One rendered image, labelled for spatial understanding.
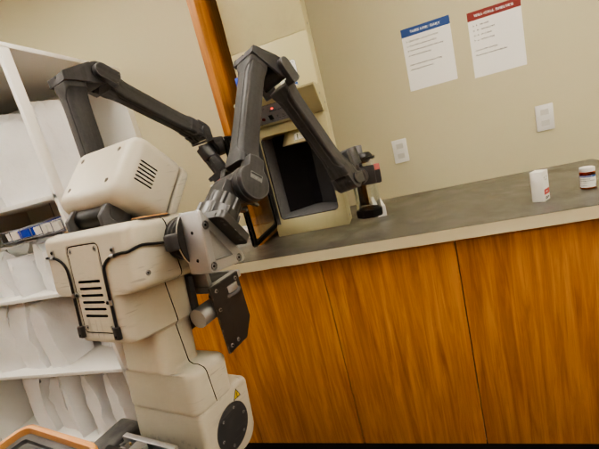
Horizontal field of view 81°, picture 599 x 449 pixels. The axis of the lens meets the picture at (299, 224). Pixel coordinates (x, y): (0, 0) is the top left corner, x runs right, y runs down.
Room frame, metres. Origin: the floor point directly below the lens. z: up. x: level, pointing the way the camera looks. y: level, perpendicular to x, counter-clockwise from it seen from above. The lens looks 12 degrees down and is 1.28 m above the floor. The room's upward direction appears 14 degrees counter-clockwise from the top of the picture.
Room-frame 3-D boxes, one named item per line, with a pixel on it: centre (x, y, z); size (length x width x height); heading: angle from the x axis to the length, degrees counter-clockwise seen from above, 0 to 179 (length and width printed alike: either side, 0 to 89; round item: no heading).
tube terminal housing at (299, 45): (1.59, -0.09, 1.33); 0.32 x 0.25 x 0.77; 73
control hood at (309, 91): (1.41, -0.03, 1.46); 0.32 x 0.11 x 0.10; 73
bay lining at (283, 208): (1.59, -0.09, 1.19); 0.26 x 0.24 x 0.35; 73
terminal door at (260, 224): (1.35, 0.14, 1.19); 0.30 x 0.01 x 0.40; 165
